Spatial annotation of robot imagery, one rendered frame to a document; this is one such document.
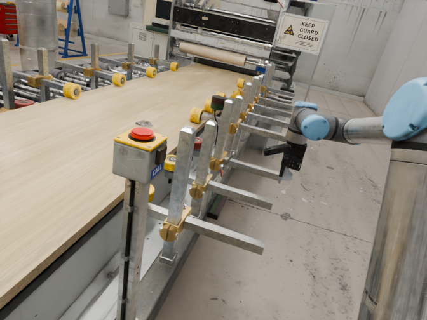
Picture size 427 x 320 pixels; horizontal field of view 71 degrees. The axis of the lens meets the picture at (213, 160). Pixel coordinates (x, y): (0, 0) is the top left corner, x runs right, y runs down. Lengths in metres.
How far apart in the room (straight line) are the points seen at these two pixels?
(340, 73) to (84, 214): 9.39
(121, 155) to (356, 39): 9.53
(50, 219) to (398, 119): 0.80
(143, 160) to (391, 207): 0.44
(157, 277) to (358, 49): 9.36
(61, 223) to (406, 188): 0.76
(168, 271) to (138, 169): 0.54
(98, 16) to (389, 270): 11.48
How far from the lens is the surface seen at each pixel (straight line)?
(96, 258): 1.04
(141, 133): 0.52
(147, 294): 0.94
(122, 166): 0.53
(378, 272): 0.64
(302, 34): 3.47
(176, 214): 0.89
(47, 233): 0.83
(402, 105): 0.63
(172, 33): 3.80
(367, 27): 9.93
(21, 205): 0.93
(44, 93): 1.96
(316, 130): 1.12
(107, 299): 1.03
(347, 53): 9.87
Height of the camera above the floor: 1.43
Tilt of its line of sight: 25 degrees down
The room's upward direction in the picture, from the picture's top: 12 degrees clockwise
